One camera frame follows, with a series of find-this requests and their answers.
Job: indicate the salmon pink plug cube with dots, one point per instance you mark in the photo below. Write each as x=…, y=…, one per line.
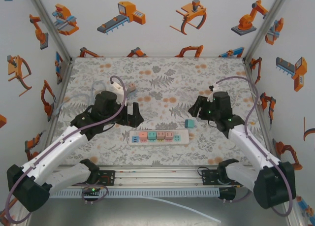
x=143, y=137

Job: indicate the dusty pink plug cube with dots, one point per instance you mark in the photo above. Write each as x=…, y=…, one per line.
x=169, y=136
x=160, y=136
x=132, y=87

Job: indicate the white power strip colourful sockets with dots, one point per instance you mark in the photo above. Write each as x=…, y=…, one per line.
x=183, y=137

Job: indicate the teal plug cube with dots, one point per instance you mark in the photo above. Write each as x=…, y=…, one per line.
x=151, y=136
x=190, y=123

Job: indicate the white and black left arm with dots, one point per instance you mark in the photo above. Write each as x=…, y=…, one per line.
x=56, y=152

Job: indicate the floral patterned table mat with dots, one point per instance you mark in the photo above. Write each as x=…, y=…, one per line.
x=172, y=71

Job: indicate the black controller box with LED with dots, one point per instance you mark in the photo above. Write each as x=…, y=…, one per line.
x=91, y=191
x=227, y=193

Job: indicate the aluminium side rail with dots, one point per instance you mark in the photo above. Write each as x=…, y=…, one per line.
x=247, y=68
x=63, y=88

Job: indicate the wide aluminium base rail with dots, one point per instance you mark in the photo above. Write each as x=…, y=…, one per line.
x=157, y=176

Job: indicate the aluminium frame post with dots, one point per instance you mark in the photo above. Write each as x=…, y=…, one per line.
x=267, y=22
x=49, y=24

